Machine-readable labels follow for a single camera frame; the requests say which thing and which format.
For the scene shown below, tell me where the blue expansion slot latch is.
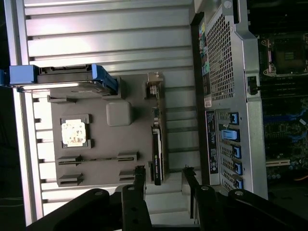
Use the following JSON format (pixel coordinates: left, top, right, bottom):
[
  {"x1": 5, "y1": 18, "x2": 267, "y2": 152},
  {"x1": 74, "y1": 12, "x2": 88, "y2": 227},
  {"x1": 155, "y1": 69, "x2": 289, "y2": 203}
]
[
  {"x1": 232, "y1": 177, "x2": 244, "y2": 191},
  {"x1": 230, "y1": 112, "x2": 241, "y2": 125},
  {"x1": 231, "y1": 145, "x2": 243, "y2": 159},
  {"x1": 232, "y1": 160, "x2": 243, "y2": 173},
  {"x1": 220, "y1": 128, "x2": 241, "y2": 142}
]

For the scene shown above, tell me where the black case label sticker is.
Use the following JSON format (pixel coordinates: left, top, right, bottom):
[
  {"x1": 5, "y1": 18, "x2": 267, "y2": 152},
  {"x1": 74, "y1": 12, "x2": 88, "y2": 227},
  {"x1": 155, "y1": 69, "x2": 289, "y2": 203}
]
[{"x1": 205, "y1": 110, "x2": 220, "y2": 185}]

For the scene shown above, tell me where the grey plastic parts rack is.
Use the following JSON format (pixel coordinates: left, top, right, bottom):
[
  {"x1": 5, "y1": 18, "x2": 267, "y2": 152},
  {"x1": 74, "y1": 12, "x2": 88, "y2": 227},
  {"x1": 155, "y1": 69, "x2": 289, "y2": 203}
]
[{"x1": 47, "y1": 74, "x2": 169, "y2": 187}]

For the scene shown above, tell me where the open black PC case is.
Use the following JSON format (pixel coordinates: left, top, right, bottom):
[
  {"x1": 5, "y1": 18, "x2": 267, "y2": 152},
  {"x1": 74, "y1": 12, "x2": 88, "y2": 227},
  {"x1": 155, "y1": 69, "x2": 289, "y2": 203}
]
[{"x1": 190, "y1": 0, "x2": 308, "y2": 200}]

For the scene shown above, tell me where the silver CPU chip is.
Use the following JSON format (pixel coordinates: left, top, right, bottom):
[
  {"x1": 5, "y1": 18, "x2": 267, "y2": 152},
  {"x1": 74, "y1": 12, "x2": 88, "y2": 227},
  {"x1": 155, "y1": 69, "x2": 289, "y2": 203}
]
[{"x1": 61, "y1": 120, "x2": 87, "y2": 146}]

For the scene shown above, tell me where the green motherboard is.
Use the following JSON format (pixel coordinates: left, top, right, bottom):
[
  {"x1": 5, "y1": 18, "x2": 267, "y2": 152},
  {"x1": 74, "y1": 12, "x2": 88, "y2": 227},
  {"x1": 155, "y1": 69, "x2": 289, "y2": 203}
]
[{"x1": 258, "y1": 32, "x2": 308, "y2": 186}]

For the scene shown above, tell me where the black case clip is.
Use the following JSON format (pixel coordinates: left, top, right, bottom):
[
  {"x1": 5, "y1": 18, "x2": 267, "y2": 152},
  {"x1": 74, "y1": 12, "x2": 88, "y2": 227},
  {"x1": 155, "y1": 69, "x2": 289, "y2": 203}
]
[{"x1": 247, "y1": 76, "x2": 257, "y2": 95}]

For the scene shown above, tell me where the hard disk with blue carrier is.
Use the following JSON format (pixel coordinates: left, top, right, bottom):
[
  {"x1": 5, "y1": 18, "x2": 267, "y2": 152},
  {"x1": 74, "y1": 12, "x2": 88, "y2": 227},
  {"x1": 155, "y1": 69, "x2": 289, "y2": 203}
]
[{"x1": 0, "y1": 64, "x2": 121, "y2": 97}]

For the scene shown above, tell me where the metal CPU socket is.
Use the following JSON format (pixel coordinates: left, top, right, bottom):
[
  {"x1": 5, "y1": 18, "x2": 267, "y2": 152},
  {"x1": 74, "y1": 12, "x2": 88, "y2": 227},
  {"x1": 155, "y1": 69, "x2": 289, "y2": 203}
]
[{"x1": 261, "y1": 36, "x2": 308, "y2": 77}]

